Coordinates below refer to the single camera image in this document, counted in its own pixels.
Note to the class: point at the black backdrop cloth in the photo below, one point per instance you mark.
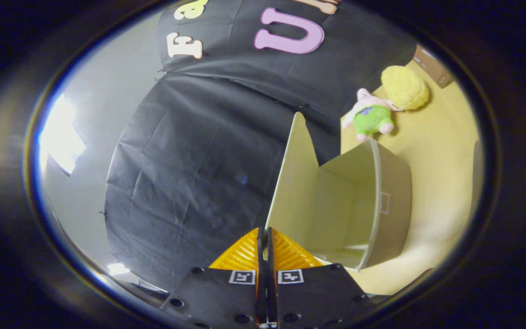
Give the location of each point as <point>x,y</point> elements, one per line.
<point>190,160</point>

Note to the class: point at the yellow plush bread toy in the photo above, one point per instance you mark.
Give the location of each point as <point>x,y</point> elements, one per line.
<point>404,87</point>

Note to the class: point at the beige storage box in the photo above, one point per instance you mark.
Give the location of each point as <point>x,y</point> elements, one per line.
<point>297,183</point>

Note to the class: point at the brown cover book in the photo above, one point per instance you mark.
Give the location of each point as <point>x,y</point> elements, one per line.
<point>433,66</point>

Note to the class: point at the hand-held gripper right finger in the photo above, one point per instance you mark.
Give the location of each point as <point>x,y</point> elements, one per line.
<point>308,297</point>

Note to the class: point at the pink and green plush toy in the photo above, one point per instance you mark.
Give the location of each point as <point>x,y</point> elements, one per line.
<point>372,119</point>

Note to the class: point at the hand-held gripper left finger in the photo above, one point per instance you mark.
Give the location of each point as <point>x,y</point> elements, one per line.
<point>226,297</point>

